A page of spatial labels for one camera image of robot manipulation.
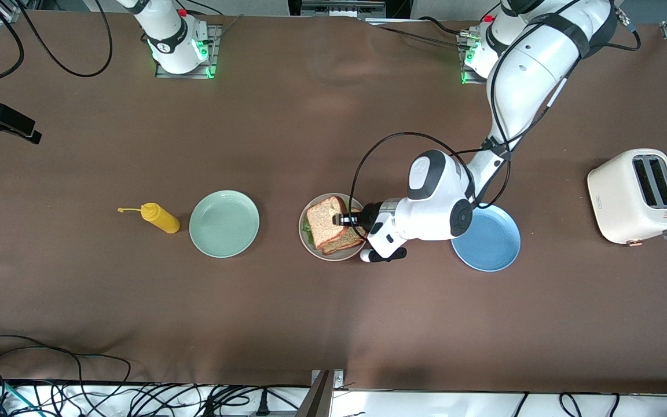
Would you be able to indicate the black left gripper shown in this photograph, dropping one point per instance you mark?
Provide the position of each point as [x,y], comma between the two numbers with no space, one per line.
[365,218]

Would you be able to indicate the brown bread slice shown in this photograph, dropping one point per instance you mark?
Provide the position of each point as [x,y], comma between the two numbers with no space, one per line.
[322,223]
[348,240]

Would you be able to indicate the green lettuce leaf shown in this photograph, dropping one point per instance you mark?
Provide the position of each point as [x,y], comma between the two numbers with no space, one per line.
[305,231]

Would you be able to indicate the yellow squeeze bottle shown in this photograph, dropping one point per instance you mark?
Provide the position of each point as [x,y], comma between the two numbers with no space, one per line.
[162,220]

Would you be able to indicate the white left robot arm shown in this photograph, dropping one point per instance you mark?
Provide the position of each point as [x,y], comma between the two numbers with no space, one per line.
[530,75]

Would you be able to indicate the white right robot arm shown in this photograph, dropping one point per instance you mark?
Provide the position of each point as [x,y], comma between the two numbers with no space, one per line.
[174,40]

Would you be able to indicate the beige plate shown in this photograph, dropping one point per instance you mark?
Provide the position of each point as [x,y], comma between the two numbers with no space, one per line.
[310,249]

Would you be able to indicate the mint green plate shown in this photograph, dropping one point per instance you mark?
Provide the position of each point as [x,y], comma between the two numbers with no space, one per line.
[223,225]

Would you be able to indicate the blue plate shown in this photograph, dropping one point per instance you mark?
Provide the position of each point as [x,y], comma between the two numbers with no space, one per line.
[495,249]

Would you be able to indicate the brown table cloth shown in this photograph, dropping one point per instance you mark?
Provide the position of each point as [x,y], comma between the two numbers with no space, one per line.
[403,324]

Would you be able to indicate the black power plug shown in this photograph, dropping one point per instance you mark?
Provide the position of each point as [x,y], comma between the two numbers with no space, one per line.
[262,405]

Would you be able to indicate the dark metal equipment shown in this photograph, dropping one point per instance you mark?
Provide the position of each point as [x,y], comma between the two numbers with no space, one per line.
[397,7]

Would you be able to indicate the white toaster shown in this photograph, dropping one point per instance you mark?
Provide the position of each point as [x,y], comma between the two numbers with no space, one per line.
[617,202]

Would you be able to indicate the silver metal bracket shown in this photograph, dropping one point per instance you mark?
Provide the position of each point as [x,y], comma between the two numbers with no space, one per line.
[338,379]

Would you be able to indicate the dark metal post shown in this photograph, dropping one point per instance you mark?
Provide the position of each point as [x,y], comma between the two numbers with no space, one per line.
[316,402]

